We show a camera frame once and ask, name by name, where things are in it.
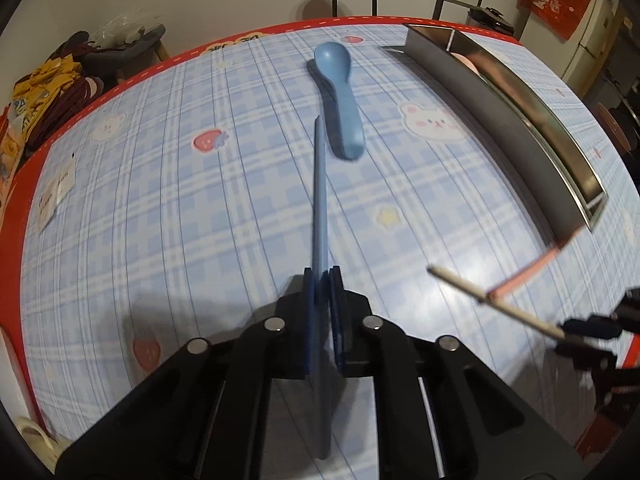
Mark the red round stool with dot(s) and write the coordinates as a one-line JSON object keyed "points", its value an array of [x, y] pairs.
{"points": [[615, 125]]}

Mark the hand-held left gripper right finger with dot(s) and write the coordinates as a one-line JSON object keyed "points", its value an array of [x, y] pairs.
{"points": [[340, 320]]}

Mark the grey upholstered chair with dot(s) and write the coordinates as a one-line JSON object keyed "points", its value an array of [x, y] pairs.
{"points": [[125, 52]]}

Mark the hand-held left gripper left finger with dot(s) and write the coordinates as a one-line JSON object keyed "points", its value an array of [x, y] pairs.
{"points": [[307, 320]]}

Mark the metal utensil tray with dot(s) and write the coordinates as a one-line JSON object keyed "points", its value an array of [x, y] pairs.
{"points": [[500, 115]]}

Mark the clear plastic bag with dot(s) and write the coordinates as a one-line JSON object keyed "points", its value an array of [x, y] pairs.
{"points": [[120, 27]]}

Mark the white refrigerator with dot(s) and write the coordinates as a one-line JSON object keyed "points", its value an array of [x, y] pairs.
{"points": [[595, 35]]}

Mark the black tabletop appliance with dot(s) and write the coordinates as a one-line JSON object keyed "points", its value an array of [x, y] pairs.
{"points": [[492, 17]]}

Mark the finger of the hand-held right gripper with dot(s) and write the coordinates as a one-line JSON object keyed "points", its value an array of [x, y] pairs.
{"points": [[585, 355], [590, 327]]}

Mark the red printed hanging cloth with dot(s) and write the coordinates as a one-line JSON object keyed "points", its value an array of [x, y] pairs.
{"points": [[560, 0]]}

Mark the orange snack packet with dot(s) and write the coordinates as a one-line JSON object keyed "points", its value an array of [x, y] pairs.
{"points": [[10, 145]]}

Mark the yellow printed mug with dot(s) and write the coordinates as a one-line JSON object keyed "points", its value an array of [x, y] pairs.
{"points": [[37, 442]]}

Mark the pink chopstick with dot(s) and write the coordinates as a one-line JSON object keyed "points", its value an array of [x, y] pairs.
{"points": [[520, 277]]}

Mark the beige chopstick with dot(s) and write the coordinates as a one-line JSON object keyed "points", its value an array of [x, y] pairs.
{"points": [[500, 302]]}

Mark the blue chopstick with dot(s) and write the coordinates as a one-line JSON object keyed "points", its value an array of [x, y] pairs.
{"points": [[320, 200]]}

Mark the blue spoon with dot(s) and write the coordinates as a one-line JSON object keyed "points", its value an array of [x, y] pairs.
{"points": [[345, 110]]}

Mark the pile of clothes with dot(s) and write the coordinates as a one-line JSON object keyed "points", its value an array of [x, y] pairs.
{"points": [[65, 105]]}

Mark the white paper tag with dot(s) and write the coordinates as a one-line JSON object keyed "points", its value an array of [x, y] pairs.
{"points": [[57, 192]]}

